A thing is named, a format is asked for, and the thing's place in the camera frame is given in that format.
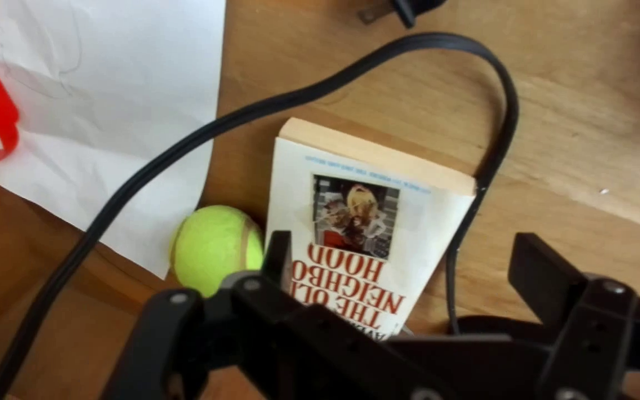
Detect yellow-green tennis ball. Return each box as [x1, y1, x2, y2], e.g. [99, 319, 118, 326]
[171, 205, 268, 297]

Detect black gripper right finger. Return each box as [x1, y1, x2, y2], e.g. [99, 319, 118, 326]
[506, 231, 640, 400]

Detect white paperback book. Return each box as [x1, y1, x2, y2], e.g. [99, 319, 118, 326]
[263, 116, 481, 343]

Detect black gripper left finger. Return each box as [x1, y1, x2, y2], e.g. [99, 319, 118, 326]
[99, 229, 443, 400]

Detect white paper sheet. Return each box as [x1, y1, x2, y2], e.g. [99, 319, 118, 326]
[0, 0, 229, 280]

